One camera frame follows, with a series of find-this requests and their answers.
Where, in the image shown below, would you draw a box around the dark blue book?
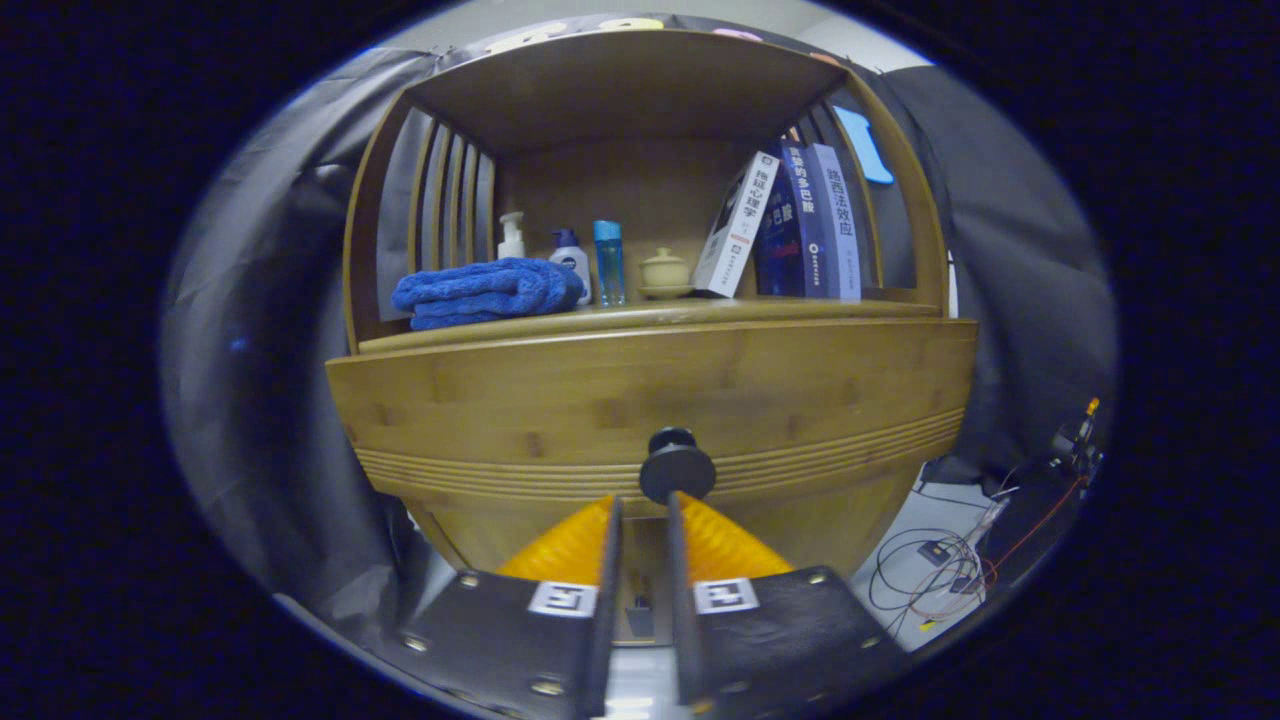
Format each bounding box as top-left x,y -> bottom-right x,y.
754,140 -> 829,299

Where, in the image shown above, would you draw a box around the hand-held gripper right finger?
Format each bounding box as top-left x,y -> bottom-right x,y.
666,490 -> 913,713

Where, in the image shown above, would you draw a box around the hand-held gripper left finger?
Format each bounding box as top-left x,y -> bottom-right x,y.
398,495 -> 624,719

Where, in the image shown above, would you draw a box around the wooden drawer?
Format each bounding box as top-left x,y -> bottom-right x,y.
325,318 -> 979,521

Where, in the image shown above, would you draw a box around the blue folded towel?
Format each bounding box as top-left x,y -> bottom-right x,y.
391,257 -> 586,332

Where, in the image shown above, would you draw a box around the black drawer knob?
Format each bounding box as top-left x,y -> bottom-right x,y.
639,427 -> 717,505

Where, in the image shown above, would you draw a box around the tangled cables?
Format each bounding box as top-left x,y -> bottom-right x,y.
868,470 -> 1011,636

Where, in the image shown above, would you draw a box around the wooden countertop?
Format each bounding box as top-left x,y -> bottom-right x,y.
358,297 -> 946,353

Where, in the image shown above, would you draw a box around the white bottle with blue cap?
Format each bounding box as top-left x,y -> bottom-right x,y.
548,228 -> 593,305

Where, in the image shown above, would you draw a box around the pale blue book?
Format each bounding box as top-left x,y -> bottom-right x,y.
806,143 -> 863,302

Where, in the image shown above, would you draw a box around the clear blue bottle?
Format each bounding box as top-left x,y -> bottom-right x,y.
593,220 -> 627,307

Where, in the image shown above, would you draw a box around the black device with wires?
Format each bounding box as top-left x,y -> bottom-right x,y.
975,398 -> 1106,591

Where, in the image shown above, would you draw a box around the white book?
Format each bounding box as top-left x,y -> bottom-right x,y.
690,151 -> 781,299

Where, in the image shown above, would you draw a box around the wooden cabinet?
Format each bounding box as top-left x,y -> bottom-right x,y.
325,28 -> 979,641

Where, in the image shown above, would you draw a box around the beige lidded teacup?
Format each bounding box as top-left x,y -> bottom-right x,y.
638,247 -> 695,300

